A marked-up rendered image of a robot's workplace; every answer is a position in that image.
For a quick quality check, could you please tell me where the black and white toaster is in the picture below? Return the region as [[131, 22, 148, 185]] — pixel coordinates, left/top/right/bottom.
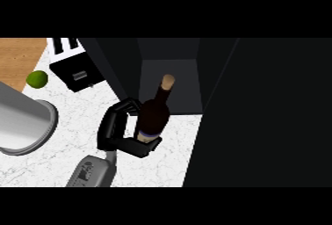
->
[[45, 37, 107, 93]]

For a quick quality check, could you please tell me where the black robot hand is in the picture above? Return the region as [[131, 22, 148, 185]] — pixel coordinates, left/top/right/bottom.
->
[[95, 97, 163, 159]]

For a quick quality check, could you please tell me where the grey metal pot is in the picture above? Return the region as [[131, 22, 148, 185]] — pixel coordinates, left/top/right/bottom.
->
[[0, 81, 58, 156]]

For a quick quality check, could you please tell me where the dark grey cabinet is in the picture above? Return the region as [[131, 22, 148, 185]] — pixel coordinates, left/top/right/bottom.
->
[[78, 37, 240, 116]]

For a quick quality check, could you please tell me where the dark grey cabinet door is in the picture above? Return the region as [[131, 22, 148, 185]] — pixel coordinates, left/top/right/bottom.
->
[[181, 37, 332, 188]]

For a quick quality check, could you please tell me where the wooden cutting board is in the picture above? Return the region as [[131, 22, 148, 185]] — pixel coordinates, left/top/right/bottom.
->
[[0, 37, 48, 93]]

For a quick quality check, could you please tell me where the dark wine bottle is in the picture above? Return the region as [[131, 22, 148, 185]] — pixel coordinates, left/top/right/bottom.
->
[[134, 74, 177, 144]]

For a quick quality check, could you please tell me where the green lime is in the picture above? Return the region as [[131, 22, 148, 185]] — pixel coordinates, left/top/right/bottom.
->
[[25, 69, 48, 90]]

